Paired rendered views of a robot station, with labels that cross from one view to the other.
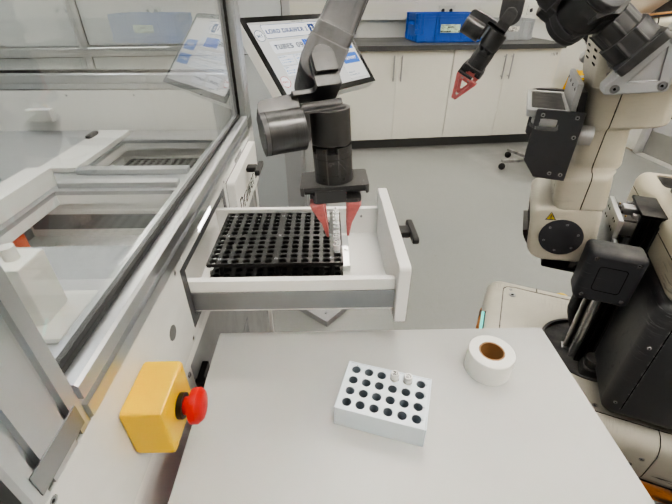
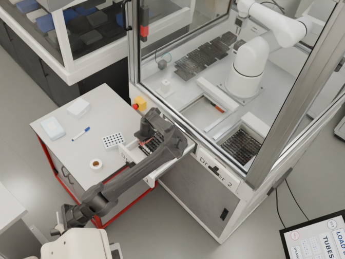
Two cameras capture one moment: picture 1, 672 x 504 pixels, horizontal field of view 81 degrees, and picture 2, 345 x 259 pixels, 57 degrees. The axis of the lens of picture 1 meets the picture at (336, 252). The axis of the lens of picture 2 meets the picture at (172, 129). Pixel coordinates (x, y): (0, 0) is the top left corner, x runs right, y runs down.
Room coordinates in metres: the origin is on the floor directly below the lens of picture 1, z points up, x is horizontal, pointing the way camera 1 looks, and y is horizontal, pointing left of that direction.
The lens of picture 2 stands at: (1.33, -0.64, 2.39)
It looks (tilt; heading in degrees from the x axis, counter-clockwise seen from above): 52 degrees down; 132
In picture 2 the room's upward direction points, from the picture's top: 7 degrees clockwise
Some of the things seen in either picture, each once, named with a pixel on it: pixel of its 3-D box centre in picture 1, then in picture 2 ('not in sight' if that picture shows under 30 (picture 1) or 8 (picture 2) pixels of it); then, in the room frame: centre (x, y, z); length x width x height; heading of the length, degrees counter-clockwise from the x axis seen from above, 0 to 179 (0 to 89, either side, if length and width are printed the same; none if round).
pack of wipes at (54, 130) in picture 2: not in sight; (52, 128); (0.03, -0.30, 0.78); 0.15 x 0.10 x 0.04; 177
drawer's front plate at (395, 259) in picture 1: (389, 246); (136, 165); (0.61, -0.10, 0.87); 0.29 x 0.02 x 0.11; 1
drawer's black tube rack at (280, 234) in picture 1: (281, 250); (163, 146); (0.61, 0.10, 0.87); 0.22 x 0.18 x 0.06; 91
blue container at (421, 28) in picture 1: (442, 26); not in sight; (4.09, -0.97, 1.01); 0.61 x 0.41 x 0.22; 97
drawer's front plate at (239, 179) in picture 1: (245, 180); (217, 169); (0.92, 0.23, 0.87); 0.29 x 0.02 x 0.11; 1
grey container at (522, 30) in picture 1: (506, 28); not in sight; (4.25, -1.61, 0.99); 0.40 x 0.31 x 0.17; 97
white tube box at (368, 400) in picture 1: (383, 401); (113, 141); (0.35, -0.07, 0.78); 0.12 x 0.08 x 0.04; 74
